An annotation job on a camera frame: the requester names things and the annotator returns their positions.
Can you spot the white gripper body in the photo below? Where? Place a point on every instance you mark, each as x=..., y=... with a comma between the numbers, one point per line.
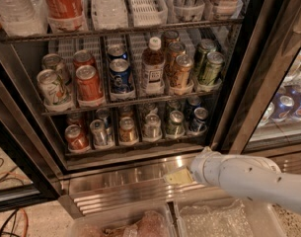
x=203, y=167

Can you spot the silver can behind white can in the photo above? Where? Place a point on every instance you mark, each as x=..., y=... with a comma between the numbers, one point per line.
x=55, y=62

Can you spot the orange tall can middle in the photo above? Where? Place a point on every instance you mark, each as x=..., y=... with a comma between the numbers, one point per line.
x=173, y=50

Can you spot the red soda can front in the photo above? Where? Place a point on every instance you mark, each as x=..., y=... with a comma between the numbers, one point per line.
x=88, y=83

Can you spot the red can bottom shelf front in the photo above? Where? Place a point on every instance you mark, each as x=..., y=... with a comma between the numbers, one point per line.
x=76, y=138

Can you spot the clear water bottle top left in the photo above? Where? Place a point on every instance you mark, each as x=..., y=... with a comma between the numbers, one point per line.
x=23, y=18

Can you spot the red soda can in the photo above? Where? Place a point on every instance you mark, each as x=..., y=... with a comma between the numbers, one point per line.
x=83, y=57
x=88, y=83

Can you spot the orange tall can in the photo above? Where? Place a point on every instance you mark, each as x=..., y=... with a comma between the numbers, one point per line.
x=181, y=71
x=173, y=50
x=169, y=36

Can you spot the green tall can rear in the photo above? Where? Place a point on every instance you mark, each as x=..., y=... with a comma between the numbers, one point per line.
x=205, y=46

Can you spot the blue soda can rear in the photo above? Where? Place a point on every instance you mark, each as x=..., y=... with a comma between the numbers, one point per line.
x=116, y=51

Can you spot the green can bottom shelf front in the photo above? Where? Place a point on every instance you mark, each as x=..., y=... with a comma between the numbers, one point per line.
x=175, y=124

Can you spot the red cola bottle top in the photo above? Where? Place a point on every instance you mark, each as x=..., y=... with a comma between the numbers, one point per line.
x=66, y=15

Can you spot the blue soda can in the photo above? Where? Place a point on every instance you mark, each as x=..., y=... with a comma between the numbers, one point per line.
x=116, y=51
x=120, y=76

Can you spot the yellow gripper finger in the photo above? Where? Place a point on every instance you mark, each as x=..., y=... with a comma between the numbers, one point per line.
x=179, y=176

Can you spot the left clear plastic bin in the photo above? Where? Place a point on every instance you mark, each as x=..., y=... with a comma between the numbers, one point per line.
x=142, y=219

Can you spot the clear water bottle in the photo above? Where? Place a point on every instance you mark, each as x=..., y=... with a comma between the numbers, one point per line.
x=23, y=18
x=109, y=14

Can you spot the tea bottle white cap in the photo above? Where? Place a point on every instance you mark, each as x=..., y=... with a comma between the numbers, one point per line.
x=153, y=61

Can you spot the blue can bottom shelf front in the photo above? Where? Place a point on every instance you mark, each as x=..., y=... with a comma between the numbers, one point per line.
x=198, y=121

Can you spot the silver can bottom shelf front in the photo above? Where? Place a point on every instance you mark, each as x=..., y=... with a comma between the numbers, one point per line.
x=99, y=133

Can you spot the white citrus soda can front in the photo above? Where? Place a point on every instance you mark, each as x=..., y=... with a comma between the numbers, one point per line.
x=52, y=88

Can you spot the gold can bottom shelf front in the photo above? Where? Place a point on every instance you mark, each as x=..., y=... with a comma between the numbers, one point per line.
x=127, y=131

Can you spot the grey can bottom shelf front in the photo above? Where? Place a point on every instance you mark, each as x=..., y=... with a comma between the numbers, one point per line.
x=152, y=126

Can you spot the glass fridge door right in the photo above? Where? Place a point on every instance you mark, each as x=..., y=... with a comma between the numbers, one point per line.
x=279, y=52

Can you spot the blue soda can front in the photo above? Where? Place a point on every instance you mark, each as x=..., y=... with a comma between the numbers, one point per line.
x=120, y=76

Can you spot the orange tall can front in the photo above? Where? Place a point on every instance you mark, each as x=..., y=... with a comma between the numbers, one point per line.
x=181, y=71

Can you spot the clear water bottle top middle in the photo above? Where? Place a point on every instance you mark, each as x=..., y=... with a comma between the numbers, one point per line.
x=109, y=14

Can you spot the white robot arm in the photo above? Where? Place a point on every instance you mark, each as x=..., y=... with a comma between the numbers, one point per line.
x=241, y=176

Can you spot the red soda can rear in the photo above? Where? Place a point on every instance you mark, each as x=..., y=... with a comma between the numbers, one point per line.
x=83, y=57

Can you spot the orange tall can rear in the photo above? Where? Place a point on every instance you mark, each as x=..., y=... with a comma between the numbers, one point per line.
x=169, y=36

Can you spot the green tall can front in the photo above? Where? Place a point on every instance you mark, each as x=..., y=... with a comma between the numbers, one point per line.
x=213, y=65

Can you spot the empty white shelf tray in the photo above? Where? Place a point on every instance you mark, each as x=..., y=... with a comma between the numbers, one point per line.
x=146, y=13

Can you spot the green tall can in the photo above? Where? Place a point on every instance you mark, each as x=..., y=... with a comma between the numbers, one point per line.
x=205, y=46
x=213, y=65

